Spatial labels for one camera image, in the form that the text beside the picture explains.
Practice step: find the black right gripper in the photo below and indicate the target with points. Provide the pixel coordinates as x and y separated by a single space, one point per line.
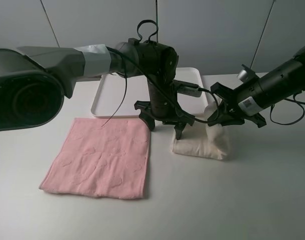
233 108

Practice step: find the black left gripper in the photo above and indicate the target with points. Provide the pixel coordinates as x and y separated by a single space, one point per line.
163 106

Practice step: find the cream white towel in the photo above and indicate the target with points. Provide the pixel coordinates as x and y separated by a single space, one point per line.
201 140

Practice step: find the pink towel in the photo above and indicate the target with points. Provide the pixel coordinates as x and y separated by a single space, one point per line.
101 159

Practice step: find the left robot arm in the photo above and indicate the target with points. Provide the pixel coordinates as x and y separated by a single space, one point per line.
34 81

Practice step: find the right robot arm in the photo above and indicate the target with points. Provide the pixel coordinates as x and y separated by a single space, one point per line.
256 94

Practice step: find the white rectangular plastic tray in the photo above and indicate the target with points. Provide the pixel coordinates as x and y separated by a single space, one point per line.
111 90

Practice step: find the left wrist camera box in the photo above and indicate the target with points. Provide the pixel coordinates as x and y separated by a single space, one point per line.
187 88

